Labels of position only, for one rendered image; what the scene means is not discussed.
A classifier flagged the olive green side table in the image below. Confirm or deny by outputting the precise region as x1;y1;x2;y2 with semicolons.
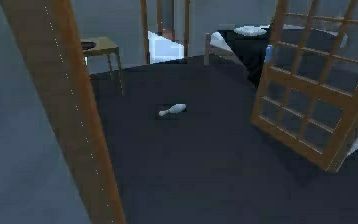
80;36;125;96

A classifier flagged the bed with dark blanket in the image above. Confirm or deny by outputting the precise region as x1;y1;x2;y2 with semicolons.
203;23;349;88

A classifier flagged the blue spray bottle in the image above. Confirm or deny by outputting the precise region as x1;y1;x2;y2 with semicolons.
264;44;274;64

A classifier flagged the brown glass-paned wooden door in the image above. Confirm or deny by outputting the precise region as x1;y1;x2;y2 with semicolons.
250;0;358;173

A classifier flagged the black dish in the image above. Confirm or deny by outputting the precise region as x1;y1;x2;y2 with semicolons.
80;40;97;51

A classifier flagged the white bowling pin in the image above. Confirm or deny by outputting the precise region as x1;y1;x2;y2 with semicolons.
158;103;187;118

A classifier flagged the brown wooden door frame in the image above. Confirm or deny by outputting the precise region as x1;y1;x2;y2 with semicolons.
0;0;127;224

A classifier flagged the white pillow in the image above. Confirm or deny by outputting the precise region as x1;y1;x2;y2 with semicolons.
233;25;268;37

